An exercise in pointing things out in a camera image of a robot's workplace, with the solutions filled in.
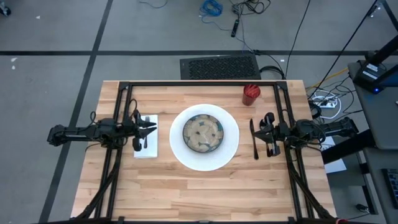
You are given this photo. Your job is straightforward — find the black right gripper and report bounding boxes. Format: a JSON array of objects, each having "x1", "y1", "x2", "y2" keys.
[{"x1": 252, "y1": 111, "x2": 293, "y2": 157}]

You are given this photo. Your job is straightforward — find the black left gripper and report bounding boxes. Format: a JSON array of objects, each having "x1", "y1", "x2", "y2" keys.
[{"x1": 126, "y1": 109, "x2": 158, "y2": 152}]

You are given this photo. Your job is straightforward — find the silver fork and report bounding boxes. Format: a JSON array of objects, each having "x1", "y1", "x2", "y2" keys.
[{"x1": 142, "y1": 115, "x2": 150, "y2": 149}]

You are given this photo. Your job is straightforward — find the silver knife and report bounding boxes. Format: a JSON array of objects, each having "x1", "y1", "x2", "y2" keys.
[{"x1": 249, "y1": 118, "x2": 259, "y2": 161}]

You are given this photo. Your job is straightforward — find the white cloth napkin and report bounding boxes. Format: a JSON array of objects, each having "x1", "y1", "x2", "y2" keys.
[{"x1": 133, "y1": 114, "x2": 159, "y2": 159}]

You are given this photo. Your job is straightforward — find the red ribbed cup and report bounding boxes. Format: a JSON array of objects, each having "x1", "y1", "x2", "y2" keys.
[{"x1": 242, "y1": 83, "x2": 261, "y2": 106}]

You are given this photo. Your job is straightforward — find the white round woven placemat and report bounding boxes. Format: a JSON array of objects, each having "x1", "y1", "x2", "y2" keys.
[{"x1": 169, "y1": 103, "x2": 240, "y2": 172}]

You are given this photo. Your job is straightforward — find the patterned ceramic bowl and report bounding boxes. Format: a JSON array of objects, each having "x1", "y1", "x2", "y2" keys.
[{"x1": 182, "y1": 114, "x2": 224, "y2": 154}]

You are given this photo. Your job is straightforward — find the white paper sheet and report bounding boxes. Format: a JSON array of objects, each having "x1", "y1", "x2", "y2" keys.
[{"x1": 320, "y1": 136, "x2": 348, "y2": 174}]

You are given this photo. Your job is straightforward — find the black desk leg beam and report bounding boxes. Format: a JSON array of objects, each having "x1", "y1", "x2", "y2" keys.
[{"x1": 321, "y1": 129, "x2": 376, "y2": 165}]

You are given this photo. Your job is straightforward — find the black power adapter stick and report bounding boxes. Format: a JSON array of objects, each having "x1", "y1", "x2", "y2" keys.
[{"x1": 230, "y1": 19, "x2": 241, "y2": 38}]

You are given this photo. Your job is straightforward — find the dark grey desk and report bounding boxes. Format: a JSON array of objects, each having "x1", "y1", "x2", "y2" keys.
[{"x1": 362, "y1": 147, "x2": 398, "y2": 224}]

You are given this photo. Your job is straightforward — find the black box with blue light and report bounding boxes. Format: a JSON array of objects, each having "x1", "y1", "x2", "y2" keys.
[{"x1": 353, "y1": 60, "x2": 398, "y2": 94}]

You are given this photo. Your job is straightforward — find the black keyboard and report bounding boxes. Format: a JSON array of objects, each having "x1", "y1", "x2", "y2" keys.
[{"x1": 381, "y1": 168, "x2": 398, "y2": 210}]

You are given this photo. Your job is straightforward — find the black tripod leg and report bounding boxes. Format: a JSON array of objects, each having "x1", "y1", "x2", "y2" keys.
[{"x1": 379, "y1": 0, "x2": 398, "y2": 32}]

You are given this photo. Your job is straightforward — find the black caster wheel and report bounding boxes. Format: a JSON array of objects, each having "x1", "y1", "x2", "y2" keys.
[{"x1": 0, "y1": 2, "x2": 12, "y2": 17}]

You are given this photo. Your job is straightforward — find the black coiled cable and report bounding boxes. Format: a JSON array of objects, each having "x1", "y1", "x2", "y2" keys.
[{"x1": 259, "y1": 65, "x2": 287, "y2": 80}]

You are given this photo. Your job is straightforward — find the black aluminium table frame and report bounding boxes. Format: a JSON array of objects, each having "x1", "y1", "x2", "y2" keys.
[{"x1": 74, "y1": 80, "x2": 338, "y2": 222}]

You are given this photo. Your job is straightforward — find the white looped cable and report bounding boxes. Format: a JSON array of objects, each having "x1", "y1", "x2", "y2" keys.
[{"x1": 310, "y1": 89, "x2": 342, "y2": 120}]

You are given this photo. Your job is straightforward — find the yellow cable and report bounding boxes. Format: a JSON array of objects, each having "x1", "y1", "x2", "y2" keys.
[{"x1": 306, "y1": 67, "x2": 349, "y2": 91}]

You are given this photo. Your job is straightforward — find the long black cable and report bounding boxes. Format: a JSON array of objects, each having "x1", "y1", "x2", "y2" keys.
[
  {"x1": 308, "y1": 0, "x2": 381, "y2": 100},
  {"x1": 284, "y1": 0, "x2": 312, "y2": 79}
]

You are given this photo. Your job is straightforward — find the black tangled cable bundle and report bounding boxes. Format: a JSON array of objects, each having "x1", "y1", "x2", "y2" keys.
[{"x1": 229, "y1": 0, "x2": 272, "y2": 19}]

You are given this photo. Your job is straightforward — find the blue coiled cable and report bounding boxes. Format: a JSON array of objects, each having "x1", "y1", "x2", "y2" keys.
[{"x1": 198, "y1": 0, "x2": 224, "y2": 24}]

